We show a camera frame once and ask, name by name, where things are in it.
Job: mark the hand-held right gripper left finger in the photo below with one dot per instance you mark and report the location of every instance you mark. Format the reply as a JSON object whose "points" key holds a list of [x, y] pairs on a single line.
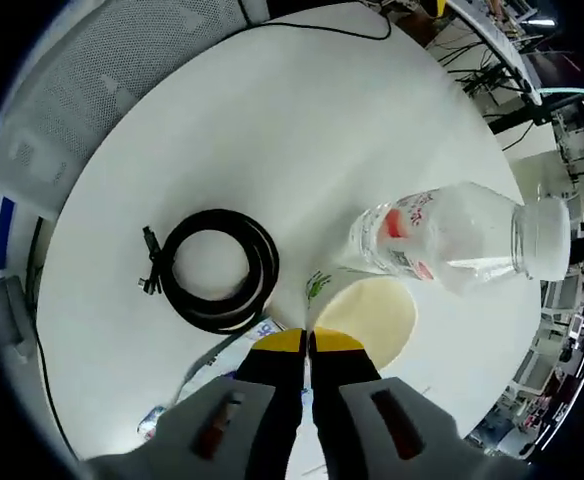
{"points": [[262, 390]]}

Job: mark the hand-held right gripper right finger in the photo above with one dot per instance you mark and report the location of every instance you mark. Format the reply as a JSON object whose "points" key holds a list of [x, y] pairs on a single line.
{"points": [[342, 380]]}

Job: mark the floral print paper cup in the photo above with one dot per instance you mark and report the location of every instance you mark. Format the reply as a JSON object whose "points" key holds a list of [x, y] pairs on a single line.
{"points": [[367, 310]]}

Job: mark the blue tissue packet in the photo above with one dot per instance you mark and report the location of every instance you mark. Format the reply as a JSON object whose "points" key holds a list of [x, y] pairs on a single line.
{"points": [[149, 420]]}

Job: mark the clear plastic bottle red label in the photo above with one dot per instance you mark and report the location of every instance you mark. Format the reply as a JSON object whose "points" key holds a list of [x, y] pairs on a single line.
{"points": [[447, 235]]}

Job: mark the black stand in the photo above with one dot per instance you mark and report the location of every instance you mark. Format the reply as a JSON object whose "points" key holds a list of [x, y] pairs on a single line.
{"points": [[522, 116]]}

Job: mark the dark monitor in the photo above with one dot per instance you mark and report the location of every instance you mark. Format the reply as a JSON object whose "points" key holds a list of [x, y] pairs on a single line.
{"points": [[554, 70]]}

